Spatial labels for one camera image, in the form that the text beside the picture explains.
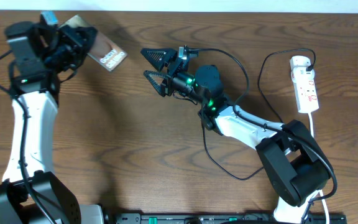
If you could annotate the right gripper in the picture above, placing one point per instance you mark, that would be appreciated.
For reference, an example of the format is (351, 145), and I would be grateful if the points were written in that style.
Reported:
(171, 58)

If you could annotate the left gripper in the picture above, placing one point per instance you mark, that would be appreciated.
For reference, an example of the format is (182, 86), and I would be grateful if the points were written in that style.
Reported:
(70, 36)

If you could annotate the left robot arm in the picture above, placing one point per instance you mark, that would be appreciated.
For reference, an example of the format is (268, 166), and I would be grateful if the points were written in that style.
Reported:
(30, 192)

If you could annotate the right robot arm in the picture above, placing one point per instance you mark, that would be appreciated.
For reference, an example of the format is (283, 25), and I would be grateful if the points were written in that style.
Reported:
(296, 166)

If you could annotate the white charger adapter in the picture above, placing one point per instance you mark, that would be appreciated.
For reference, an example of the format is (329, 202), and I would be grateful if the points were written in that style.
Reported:
(299, 61)

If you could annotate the white power strip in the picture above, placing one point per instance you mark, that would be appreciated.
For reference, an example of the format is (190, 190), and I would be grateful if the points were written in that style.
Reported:
(305, 90)

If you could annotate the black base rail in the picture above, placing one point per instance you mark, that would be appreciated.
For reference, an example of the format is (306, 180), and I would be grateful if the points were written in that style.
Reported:
(136, 218)

